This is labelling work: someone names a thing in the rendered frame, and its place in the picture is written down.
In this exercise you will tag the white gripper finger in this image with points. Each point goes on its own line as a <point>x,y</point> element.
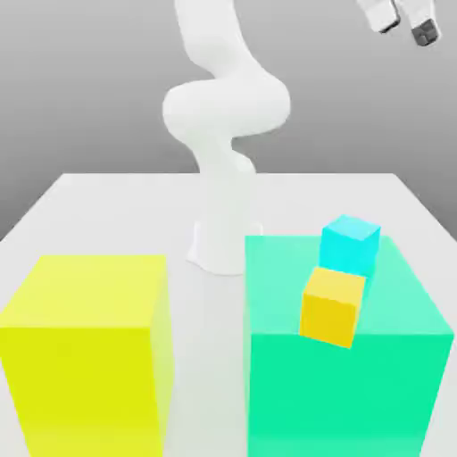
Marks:
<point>423,21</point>
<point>380,14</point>

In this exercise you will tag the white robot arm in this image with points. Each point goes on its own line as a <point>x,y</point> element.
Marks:
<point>221,107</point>

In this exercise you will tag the small cyan cube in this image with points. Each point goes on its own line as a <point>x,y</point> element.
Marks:
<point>348,246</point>

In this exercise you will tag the small orange cube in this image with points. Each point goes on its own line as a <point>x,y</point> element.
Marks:
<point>330,314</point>

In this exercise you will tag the large green box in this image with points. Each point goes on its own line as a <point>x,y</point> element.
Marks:
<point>357,392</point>

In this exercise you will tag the large yellow box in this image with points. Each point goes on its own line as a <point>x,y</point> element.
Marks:
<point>82,357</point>

